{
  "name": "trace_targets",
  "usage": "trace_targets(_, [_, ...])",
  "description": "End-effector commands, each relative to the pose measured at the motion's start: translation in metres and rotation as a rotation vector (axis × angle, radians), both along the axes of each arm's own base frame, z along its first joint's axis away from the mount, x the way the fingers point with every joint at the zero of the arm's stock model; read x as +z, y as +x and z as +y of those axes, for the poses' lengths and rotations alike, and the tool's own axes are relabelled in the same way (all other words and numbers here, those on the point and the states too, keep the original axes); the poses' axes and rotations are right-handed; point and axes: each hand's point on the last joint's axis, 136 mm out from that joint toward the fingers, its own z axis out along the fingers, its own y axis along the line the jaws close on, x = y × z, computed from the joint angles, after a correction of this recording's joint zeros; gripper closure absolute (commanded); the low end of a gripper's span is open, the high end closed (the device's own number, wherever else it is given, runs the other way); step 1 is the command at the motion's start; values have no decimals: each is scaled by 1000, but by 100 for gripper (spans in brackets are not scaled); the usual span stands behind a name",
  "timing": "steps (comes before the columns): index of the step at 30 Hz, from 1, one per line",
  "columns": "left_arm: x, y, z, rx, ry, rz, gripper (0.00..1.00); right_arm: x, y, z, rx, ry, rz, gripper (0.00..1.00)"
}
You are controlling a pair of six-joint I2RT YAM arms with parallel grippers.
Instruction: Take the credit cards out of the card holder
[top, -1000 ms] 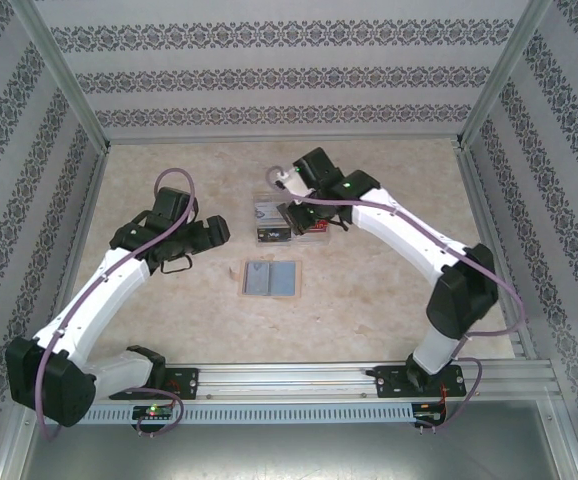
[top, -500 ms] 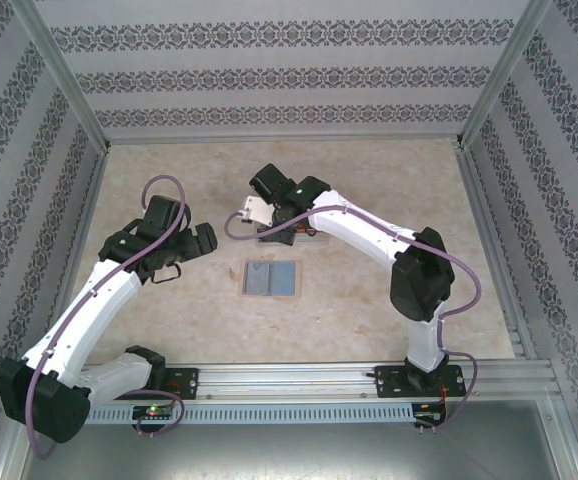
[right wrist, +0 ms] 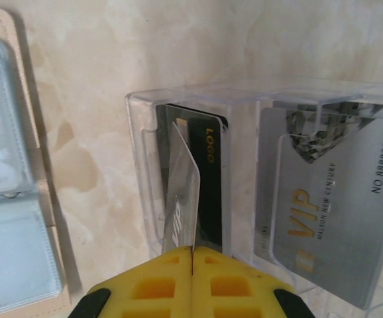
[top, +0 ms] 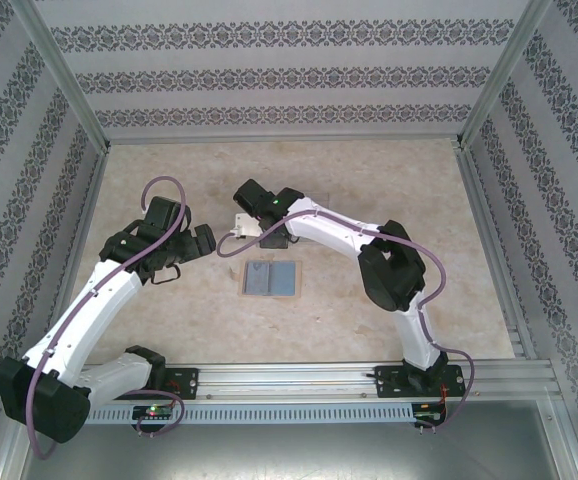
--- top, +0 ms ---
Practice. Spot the black mounting plate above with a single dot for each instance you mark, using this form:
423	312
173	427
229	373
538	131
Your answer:
386	382
189	382

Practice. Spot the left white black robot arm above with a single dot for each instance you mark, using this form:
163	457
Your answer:
104	295

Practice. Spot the grey metal panel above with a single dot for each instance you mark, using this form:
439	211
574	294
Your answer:
289	455

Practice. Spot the right small circuit board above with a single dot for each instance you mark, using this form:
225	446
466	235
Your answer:
429	415

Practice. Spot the aluminium frame post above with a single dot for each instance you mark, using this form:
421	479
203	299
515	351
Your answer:
504	75
64	80

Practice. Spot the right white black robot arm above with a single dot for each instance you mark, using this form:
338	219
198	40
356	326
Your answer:
394	270

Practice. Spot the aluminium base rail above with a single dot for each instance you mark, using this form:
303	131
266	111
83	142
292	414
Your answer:
289	380

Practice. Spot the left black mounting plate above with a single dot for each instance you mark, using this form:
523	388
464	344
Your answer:
189	382

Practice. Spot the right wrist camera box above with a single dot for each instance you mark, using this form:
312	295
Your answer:
246	225

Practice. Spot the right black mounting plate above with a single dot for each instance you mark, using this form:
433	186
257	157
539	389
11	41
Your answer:
386	382

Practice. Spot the beige leather card holder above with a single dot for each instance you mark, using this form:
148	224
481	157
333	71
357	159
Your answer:
281	279

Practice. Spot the aluminium side rail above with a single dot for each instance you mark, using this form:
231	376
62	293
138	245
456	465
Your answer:
91	195
479	200

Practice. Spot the small circuit board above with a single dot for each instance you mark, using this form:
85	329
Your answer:
154	412
429	415

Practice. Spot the left small circuit board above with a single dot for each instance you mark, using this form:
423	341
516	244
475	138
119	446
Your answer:
154	412

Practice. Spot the black credit card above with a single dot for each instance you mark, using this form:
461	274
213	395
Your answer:
275	241

